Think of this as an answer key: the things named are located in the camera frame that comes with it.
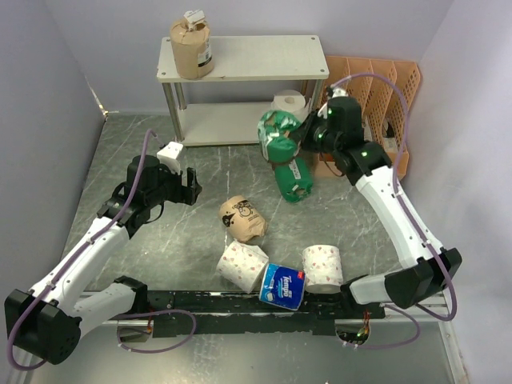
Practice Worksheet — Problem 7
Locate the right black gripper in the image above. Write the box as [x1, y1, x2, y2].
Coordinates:
[290, 106, 341, 155]

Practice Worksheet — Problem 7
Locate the blue Tempo tissue roll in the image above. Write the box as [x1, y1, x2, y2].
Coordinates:
[259, 263, 306, 311]

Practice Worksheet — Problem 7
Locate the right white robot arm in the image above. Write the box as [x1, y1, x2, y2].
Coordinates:
[290, 96, 462, 318]

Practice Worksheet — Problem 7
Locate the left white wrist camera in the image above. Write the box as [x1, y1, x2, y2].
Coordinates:
[157, 142, 185, 174]

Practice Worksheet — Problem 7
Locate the orange plastic file organizer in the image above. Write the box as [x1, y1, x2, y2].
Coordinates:
[323, 55, 421, 160]

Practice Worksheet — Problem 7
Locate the green roll with torn top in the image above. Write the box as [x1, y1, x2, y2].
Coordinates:
[257, 110, 302, 165]

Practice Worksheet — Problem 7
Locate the brown roll with cartoon print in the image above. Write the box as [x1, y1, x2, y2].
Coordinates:
[218, 195, 267, 243]

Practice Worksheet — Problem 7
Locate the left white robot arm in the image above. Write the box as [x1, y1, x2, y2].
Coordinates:
[4, 156, 202, 370]

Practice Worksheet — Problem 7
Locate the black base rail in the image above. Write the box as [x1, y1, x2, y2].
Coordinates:
[107, 288, 385, 339]

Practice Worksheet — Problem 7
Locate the brown roll with QR label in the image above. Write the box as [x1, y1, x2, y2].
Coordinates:
[170, 10, 214, 80]

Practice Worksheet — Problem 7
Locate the plain white paper roll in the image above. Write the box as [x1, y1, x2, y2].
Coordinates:
[270, 90, 310, 122]

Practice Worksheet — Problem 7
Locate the floral white roll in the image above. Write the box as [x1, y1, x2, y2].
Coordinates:
[302, 245, 343, 294]
[216, 240, 269, 294]

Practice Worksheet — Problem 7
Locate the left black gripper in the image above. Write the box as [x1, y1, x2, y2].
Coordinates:
[146, 160, 202, 207]

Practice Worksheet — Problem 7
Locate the white two-tier shelf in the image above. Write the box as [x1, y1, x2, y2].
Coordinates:
[157, 35, 329, 146]

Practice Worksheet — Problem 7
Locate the green roll with brown end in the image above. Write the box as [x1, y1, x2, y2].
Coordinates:
[274, 158, 314, 203]

